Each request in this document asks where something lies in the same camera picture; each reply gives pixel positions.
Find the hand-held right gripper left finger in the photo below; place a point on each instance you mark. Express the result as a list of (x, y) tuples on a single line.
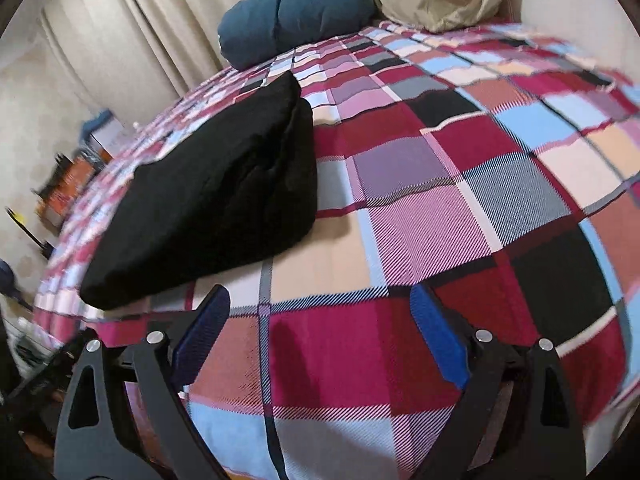
[(205, 330)]

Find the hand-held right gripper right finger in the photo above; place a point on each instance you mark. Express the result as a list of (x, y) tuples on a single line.
[(440, 335)]

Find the black pants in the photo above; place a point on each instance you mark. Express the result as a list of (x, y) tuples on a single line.
[(215, 195)]

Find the plaid bed sheet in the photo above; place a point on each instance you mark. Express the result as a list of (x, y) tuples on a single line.
[(425, 200)]

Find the orange box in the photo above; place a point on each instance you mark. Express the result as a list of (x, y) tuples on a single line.
[(70, 187)]

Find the black and yellow tool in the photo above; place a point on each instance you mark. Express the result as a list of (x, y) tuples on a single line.
[(30, 232)]

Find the dark blue slipper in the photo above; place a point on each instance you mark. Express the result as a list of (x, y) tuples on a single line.
[(7, 280)]

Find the white and blue box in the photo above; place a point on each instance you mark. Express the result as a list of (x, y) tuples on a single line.
[(107, 132)]

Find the beige curtain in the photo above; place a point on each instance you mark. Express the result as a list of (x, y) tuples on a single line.
[(150, 35)]

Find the blue pillow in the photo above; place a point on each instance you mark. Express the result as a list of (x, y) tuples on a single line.
[(290, 15)]

